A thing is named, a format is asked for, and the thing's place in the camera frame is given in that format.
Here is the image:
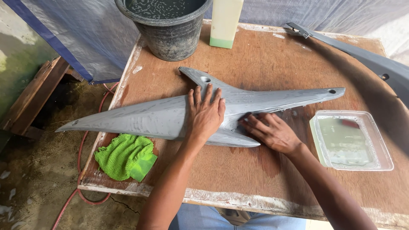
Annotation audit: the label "grey motorcycle fairing panel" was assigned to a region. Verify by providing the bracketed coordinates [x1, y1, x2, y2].
[55, 66, 346, 148]

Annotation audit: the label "clear plastic tray of water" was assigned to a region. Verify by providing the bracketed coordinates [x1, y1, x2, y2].
[309, 110, 394, 172]

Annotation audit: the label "translucent jug with green liquid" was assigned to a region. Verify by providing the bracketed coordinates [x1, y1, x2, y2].
[209, 0, 244, 49]

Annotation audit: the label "person's right hand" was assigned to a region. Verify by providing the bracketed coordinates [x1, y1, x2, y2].
[238, 112, 303, 156]

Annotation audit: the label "person's blue jeans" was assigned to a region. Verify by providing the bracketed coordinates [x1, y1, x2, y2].
[168, 203, 307, 230]

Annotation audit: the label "person's left hand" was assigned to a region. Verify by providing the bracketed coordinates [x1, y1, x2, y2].
[185, 84, 226, 144]

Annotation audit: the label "blue-edged plastic tarp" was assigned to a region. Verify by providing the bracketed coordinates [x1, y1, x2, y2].
[3, 0, 141, 85]

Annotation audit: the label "green microfibre cloth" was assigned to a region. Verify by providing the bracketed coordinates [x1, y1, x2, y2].
[94, 134, 158, 183]

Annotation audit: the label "black plastic bucket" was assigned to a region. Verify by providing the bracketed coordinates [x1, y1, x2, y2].
[114, 0, 213, 62]

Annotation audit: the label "red hose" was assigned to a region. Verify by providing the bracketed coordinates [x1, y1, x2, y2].
[51, 82, 119, 230]

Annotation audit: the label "curved grey fairing part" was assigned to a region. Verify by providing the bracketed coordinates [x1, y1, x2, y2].
[285, 22, 409, 107]

